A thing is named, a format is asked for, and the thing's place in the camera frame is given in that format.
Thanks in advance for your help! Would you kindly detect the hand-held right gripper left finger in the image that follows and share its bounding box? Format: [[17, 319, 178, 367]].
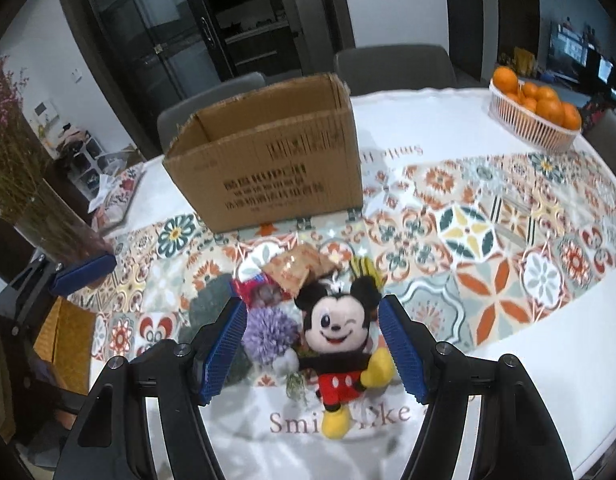
[[52, 295, 249, 480]]

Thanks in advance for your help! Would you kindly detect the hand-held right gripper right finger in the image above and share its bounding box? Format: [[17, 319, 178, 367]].
[[378, 294, 574, 480]]

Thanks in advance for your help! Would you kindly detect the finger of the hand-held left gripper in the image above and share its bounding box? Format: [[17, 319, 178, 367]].
[[0, 252, 117, 333]]

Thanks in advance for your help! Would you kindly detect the purple soft flower ball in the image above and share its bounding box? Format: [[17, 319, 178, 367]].
[[242, 307, 301, 368]]

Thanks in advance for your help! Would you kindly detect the dark green plush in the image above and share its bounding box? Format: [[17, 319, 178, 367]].
[[180, 272, 253, 386]]

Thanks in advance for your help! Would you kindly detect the red pink snack packet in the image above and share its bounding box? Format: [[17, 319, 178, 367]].
[[233, 272, 293, 311]]

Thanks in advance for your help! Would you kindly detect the mouse plush toy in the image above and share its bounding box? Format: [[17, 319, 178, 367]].
[[274, 275, 396, 441]]

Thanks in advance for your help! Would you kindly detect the yellow striped soft toy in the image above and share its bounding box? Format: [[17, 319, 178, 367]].
[[349, 256, 383, 291]]

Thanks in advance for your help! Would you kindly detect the orange snack packet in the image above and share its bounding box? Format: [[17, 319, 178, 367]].
[[262, 245, 339, 297]]

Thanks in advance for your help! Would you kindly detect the brown cardboard box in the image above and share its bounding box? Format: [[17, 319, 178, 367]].
[[162, 72, 363, 233]]

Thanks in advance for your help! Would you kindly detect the glass vase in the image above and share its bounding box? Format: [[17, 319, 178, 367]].
[[8, 175, 116, 266]]

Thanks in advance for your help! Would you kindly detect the brown wooden stool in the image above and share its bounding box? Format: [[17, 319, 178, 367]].
[[32, 296, 96, 396]]

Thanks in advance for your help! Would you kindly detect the floral tissue pack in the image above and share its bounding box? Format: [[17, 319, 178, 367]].
[[92, 162, 148, 233]]

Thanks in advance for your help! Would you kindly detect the white shelf rack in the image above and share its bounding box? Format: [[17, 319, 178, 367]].
[[52, 125, 118, 201]]

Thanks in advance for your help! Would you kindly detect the tile pattern tablecloth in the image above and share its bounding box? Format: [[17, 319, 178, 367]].
[[88, 87, 616, 480]]

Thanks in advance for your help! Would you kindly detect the dried purple flower bunch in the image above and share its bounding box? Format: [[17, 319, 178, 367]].
[[0, 55, 58, 221]]

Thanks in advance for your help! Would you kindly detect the grey dining chair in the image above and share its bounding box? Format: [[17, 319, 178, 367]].
[[334, 44, 459, 97], [157, 71, 269, 156], [585, 109, 616, 161]]

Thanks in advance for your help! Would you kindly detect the dark sliding glass door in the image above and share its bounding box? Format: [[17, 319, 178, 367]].
[[58, 0, 339, 161]]

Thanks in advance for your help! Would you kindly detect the white plastic fruit basket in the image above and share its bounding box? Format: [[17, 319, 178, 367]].
[[488, 79, 581, 152]]

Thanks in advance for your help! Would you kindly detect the pile of oranges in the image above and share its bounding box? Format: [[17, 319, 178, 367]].
[[492, 66, 583, 131]]

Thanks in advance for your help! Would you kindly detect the yellow box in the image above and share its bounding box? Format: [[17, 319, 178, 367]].
[[513, 47, 536, 76]]

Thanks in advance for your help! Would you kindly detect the television screen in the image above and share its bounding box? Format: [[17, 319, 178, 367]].
[[548, 22, 616, 83]]

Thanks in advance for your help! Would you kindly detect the dark wooden cabinet door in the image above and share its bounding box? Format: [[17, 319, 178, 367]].
[[495, 0, 539, 61]]

